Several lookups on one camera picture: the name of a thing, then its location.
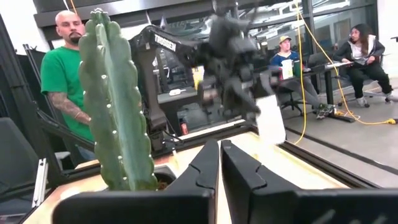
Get black aluminium table frame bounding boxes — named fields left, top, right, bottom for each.
left=0, top=14, right=398, bottom=215

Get silver aluminium bar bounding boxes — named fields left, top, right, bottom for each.
left=32, top=157, right=50, bottom=208

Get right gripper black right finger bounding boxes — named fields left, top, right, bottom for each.
left=221, top=139, right=398, bottom=224

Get black office desk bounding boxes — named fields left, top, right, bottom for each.
left=270, top=60, right=357, bottom=124

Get yellow extension cable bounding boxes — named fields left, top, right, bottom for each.
left=297, top=9, right=398, bottom=126
left=292, top=0, right=309, bottom=146

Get white hexagonal plant pot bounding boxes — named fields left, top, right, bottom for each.
left=152, top=164, right=178, bottom=191

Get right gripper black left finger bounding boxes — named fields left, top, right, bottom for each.
left=52, top=139, right=220, bottom=224

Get dark grey side table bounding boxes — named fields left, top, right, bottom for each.
left=157, top=88, right=208, bottom=131

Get yellow blue white container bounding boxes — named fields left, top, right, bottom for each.
left=192, top=65, right=205, bottom=91

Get green cactus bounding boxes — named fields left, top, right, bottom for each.
left=78, top=8, right=159, bottom=191

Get person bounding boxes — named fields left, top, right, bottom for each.
left=333, top=23, right=394, bottom=108
left=269, top=35, right=335, bottom=121
left=40, top=9, right=97, bottom=161

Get black office chair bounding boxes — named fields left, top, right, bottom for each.
left=278, top=85, right=305, bottom=116

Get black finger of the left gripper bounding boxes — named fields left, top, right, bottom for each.
left=222, top=76, right=262, bottom=121

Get white pill bottle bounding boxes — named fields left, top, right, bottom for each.
left=254, top=95, right=287, bottom=146

